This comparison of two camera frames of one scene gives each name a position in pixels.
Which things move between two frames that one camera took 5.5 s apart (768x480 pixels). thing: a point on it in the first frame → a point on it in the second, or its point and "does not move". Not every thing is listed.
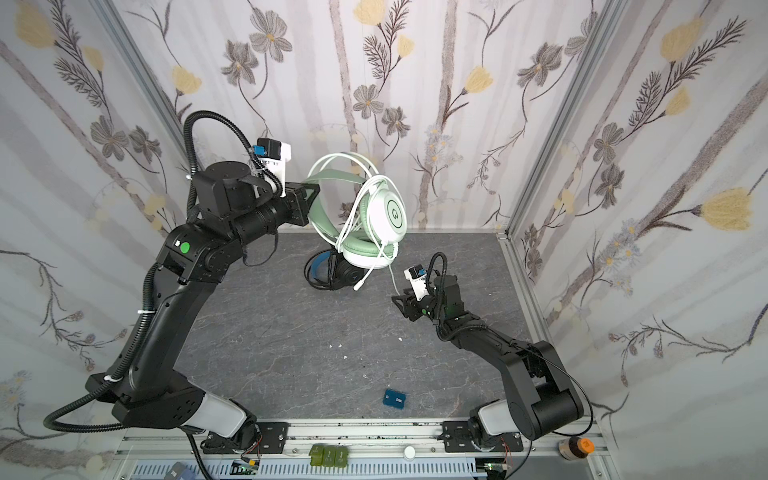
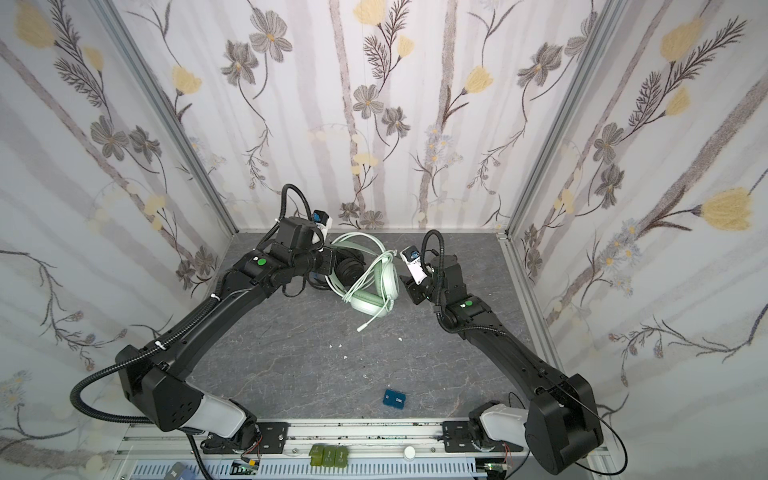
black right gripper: x=410 y=303 → x=414 y=290
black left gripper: x=297 y=205 → x=349 y=270
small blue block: x=394 y=399 does not move
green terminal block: x=328 y=456 does not move
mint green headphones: x=364 y=212 → x=362 y=273
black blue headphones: x=328 y=270 does not move
